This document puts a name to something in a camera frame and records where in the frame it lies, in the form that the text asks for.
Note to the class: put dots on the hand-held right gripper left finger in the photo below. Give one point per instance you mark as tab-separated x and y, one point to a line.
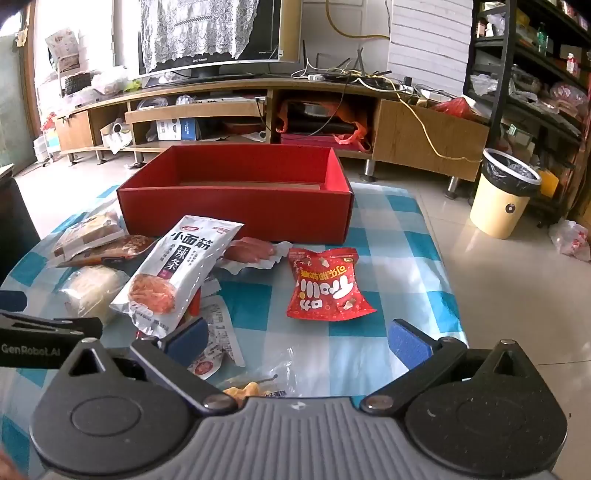
191	337

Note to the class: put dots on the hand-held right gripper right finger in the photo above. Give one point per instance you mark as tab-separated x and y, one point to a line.
408	344

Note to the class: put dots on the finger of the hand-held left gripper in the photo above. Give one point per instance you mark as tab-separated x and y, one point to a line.
11	302
55	328

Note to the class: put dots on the small white snack packet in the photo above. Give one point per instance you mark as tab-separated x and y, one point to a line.
221	332

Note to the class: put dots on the white wafer packet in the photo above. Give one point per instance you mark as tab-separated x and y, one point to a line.
92	290

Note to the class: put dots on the white and red snack packet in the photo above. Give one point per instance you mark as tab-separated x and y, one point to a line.
184	258

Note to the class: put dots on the yellow twist snack packet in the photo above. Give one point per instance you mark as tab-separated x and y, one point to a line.
251	390

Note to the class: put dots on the sausage packet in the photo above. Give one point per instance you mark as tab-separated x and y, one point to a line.
249	251

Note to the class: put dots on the sliced bread packet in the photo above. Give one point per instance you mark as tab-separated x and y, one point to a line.
87	230

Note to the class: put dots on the red gummy candy packet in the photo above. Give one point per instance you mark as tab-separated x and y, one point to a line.
323	286

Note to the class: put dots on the brown snack packet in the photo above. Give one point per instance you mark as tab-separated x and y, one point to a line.
129	247

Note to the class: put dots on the red cardboard box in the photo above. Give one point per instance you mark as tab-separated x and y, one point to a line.
231	212

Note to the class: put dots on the dark chair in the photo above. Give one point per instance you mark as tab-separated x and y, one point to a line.
18	230

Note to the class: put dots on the blue checked tablecloth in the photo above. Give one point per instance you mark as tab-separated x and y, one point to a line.
392	258

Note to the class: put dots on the cream trash bin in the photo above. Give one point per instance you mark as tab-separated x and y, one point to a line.
498	212

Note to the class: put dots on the white plastic bag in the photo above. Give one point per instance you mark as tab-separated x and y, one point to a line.
570	240

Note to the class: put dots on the open cardboard box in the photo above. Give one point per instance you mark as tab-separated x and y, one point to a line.
115	138

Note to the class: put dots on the blue and white box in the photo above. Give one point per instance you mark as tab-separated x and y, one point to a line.
180	129

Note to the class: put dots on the wooden tv stand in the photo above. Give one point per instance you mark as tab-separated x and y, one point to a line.
415	134

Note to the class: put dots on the orange bag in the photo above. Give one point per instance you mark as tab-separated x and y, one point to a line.
355	134

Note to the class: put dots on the red plastic bag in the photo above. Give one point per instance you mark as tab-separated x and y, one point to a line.
457	108

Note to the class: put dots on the white storage cart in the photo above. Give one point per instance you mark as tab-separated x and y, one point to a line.
64	50

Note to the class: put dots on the black router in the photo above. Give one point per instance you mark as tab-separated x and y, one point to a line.
332	74

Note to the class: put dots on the white lace cloth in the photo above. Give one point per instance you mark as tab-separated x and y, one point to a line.
194	27

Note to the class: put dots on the black shelf rack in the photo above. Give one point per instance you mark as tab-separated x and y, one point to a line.
505	46

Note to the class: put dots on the black television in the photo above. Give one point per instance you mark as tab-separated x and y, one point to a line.
272	27

